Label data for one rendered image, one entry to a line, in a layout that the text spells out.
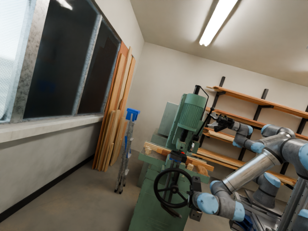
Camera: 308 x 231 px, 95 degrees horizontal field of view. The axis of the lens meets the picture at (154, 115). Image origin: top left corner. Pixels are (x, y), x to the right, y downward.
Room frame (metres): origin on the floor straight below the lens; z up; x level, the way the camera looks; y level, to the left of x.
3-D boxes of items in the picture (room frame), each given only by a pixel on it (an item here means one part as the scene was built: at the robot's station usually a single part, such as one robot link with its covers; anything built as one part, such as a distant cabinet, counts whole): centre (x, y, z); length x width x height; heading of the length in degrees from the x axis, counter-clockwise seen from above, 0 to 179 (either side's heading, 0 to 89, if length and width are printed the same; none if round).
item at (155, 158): (1.18, -0.28, 0.87); 0.61 x 0.30 x 0.06; 85
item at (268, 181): (1.15, -1.08, 0.98); 0.13 x 0.12 x 0.14; 20
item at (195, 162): (1.27, -0.39, 0.92); 0.54 x 0.02 x 0.04; 85
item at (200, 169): (1.17, -0.53, 0.92); 0.14 x 0.09 x 0.04; 175
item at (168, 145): (1.57, -0.34, 1.16); 0.22 x 0.22 x 0.72; 85
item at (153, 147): (1.30, -0.29, 0.92); 0.60 x 0.02 x 0.05; 85
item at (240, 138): (1.14, -0.73, 1.25); 0.11 x 0.08 x 0.11; 20
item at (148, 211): (1.40, -0.33, 0.35); 0.58 x 0.45 x 0.71; 175
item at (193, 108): (1.28, -0.32, 1.35); 0.18 x 0.18 x 0.31
